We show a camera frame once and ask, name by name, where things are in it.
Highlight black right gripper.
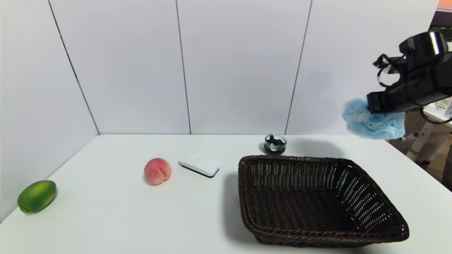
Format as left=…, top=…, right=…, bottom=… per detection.
left=366, top=79, right=420, bottom=114

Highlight blue mesh bath loofah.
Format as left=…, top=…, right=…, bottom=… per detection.
left=342, top=98, right=406, bottom=140

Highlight brown wicker basket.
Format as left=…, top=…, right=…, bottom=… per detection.
left=238, top=155, right=410, bottom=247

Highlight white side table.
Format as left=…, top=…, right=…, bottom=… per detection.
left=399, top=106, right=452, bottom=164

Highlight dark grey furniture piece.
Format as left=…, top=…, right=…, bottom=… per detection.
left=442, top=145, right=452, bottom=193

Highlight dark overhead shelf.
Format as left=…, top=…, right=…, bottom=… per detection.
left=429, top=11, right=452, bottom=32

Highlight small glass jar black contents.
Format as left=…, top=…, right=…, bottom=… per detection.
left=264, top=134, right=287, bottom=155

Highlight flat white box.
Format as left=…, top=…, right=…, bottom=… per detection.
left=179, top=153, right=220, bottom=178

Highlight pink peach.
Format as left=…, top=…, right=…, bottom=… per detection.
left=144, top=158, right=172, bottom=186

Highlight green oval fruit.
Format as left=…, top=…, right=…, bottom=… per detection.
left=17, top=180, right=57, bottom=213

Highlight black striped gripper cable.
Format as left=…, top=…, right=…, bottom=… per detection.
left=373, top=53, right=406, bottom=87

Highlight black hanging arm cable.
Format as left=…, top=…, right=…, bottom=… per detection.
left=420, top=105, right=452, bottom=125

